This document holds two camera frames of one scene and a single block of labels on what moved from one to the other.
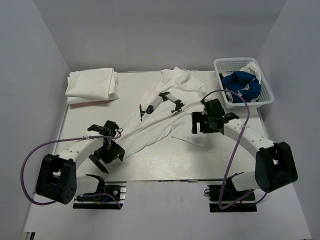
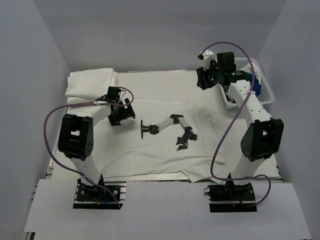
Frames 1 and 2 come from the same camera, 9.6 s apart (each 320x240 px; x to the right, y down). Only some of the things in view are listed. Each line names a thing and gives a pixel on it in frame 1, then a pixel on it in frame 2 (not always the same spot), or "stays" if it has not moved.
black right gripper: x=198 y=117 to x=203 y=82
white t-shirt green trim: x=253 y=68 stays
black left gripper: x=117 y=152 to x=127 y=112
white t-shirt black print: x=165 y=111 to x=200 y=140
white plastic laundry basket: x=224 y=66 stays
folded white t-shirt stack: x=92 y=85 stays
